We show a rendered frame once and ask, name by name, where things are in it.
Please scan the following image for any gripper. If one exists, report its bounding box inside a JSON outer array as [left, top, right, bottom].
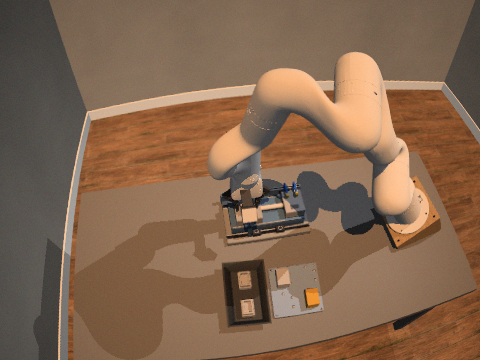
[[222, 173, 270, 211]]

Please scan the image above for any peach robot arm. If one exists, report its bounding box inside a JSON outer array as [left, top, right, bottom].
[[207, 52, 429, 234]]

